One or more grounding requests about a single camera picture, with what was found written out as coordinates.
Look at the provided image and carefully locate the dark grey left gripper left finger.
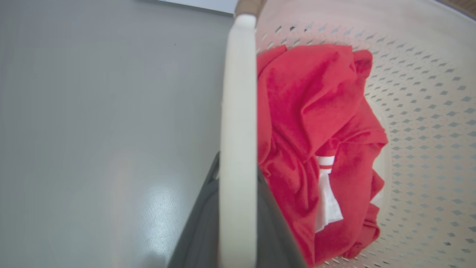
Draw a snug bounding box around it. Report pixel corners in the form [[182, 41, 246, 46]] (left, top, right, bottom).
[[167, 151, 221, 268]]

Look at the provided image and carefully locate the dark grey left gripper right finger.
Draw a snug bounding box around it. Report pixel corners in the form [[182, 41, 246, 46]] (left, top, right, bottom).
[[256, 166, 308, 268]]

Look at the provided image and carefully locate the white perforated plastic laundry basket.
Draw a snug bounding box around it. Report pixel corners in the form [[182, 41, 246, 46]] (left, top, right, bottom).
[[218, 0, 476, 268]]

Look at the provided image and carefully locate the red and white garment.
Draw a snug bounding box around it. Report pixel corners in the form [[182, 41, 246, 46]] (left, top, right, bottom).
[[257, 44, 389, 268]]

